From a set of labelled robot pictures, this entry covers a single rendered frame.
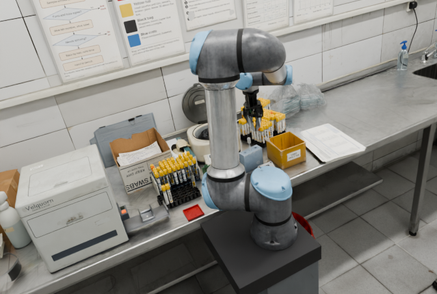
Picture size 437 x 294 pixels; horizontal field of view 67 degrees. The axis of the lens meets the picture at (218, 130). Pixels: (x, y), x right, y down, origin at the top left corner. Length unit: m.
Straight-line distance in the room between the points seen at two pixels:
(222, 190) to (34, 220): 0.61
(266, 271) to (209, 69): 0.60
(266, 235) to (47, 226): 0.70
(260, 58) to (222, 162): 0.32
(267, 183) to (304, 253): 0.25
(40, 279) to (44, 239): 0.16
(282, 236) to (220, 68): 0.54
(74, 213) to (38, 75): 0.72
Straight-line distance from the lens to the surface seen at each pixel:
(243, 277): 1.05
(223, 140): 0.94
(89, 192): 1.20
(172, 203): 1.41
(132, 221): 1.36
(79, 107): 1.74
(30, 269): 1.45
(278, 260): 1.08
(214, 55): 0.87
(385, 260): 2.39
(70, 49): 1.67
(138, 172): 1.53
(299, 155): 1.55
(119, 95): 1.75
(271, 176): 0.99
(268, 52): 0.87
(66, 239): 1.29
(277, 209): 1.00
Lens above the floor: 1.75
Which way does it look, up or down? 27 degrees down
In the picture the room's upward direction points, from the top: 9 degrees counter-clockwise
